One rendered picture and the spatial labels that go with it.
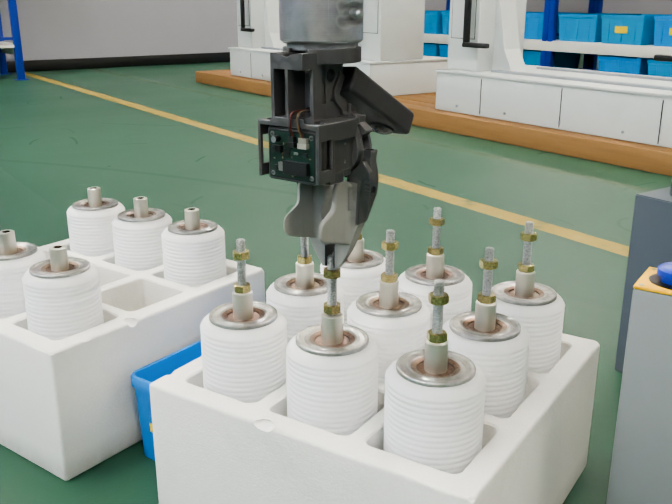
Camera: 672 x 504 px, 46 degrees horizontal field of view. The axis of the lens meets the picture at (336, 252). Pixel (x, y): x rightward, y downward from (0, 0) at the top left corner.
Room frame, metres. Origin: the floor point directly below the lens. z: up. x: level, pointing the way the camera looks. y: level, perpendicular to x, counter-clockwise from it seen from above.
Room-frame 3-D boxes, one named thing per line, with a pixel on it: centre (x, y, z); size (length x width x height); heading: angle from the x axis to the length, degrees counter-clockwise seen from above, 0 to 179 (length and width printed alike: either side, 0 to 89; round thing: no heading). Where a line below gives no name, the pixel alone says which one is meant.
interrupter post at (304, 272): (0.90, 0.04, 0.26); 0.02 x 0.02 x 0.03
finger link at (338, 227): (0.72, 0.00, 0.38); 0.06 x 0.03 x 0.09; 143
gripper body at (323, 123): (0.72, 0.02, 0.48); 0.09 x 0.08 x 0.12; 143
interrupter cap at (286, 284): (0.90, 0.04, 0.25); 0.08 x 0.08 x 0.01
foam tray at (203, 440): (0.84, -0.06, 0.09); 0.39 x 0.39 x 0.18; 57
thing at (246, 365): (0.81, 0.10, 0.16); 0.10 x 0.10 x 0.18
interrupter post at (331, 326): (0.74, 0.00, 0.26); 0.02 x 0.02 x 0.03
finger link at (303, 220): (0.74, 0.03, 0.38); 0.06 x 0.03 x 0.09; 143
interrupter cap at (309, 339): (0.74, 0.00, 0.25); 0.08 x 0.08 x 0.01
